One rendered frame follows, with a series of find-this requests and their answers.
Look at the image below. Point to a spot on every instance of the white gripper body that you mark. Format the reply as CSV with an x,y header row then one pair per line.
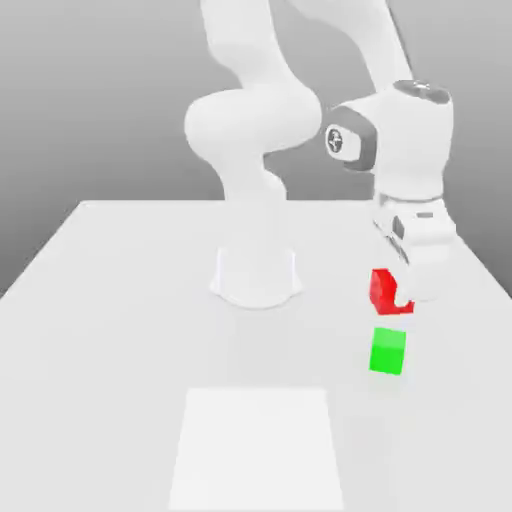
x,y
430,236

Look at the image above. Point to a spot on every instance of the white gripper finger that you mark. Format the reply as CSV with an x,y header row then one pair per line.
x,y
422,286

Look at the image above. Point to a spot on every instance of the small red cube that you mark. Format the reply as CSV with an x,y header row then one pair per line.
x,y
382,290

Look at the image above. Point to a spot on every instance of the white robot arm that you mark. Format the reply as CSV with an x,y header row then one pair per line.
x,y
248,120

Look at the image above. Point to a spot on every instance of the small green cube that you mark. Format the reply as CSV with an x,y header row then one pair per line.
x,y
386,352

